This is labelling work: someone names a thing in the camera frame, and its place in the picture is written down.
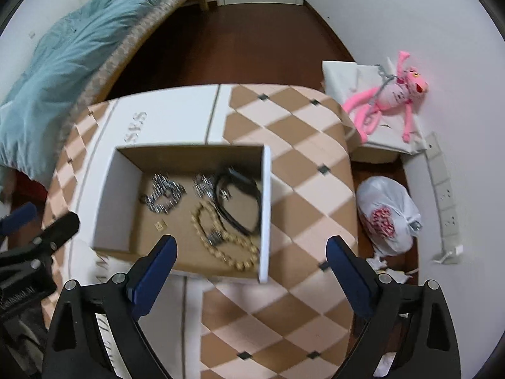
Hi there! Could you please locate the white charger with cable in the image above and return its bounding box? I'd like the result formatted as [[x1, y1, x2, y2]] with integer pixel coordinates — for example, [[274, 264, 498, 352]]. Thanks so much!
[[429, 245, 464, 264]]

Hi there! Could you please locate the bed with patterned mattress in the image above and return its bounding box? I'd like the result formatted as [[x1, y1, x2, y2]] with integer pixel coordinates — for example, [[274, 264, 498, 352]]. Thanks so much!
[[0, 0, 210, 194]]

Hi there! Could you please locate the pink panther plush toy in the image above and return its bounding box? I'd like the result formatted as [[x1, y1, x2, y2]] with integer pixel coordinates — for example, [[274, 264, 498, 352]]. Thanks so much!
[[342, 51, 429, 144]]

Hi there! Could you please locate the white cloth covered box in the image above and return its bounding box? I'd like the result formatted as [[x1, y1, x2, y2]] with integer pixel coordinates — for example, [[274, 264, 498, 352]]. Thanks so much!
[[322, 51, 429, 163]]

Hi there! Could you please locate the white plastic bag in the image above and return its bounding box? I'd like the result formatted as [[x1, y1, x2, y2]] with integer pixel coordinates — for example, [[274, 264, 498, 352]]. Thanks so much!
[[356, 175, 422, 257]]

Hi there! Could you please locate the wooden bead bracelet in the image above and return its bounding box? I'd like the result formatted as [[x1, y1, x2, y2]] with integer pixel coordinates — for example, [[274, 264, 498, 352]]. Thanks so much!
[[190, 199, 261, 272]]

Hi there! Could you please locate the black fitness band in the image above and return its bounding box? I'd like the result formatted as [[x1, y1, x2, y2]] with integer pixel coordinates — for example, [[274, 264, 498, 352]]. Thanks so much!
[[212, 166, 262, 237]]

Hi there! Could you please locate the thick silver chain bracelet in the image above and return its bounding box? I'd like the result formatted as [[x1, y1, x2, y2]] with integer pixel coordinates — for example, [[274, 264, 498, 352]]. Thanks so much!
[[139, 172, 187, 215]]

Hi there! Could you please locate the white wall power strip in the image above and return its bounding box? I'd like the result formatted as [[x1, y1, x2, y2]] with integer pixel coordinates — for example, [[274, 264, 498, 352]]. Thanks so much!
[[425, 132, 463, 265]]

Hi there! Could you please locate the thin silver chain necklace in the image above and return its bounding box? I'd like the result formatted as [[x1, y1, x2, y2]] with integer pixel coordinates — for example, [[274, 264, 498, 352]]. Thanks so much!
[[192, 172, 217, 200]]

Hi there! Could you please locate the small gold earring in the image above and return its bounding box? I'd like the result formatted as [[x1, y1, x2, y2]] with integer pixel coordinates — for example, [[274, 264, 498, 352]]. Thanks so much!
[[155, 221, 166, 232]]

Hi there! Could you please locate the crumpled white paper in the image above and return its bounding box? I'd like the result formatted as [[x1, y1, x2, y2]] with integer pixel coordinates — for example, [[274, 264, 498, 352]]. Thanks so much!
[[366, 257, 412, 284]]

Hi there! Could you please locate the teal duvet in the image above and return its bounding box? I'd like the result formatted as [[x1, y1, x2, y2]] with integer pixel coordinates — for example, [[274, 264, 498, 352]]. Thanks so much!
[[0, 0, 208, 189]]

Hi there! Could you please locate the white cardboard box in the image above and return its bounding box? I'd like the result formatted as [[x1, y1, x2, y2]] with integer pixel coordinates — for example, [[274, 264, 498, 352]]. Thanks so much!
[[79, 144, 271, 283]]

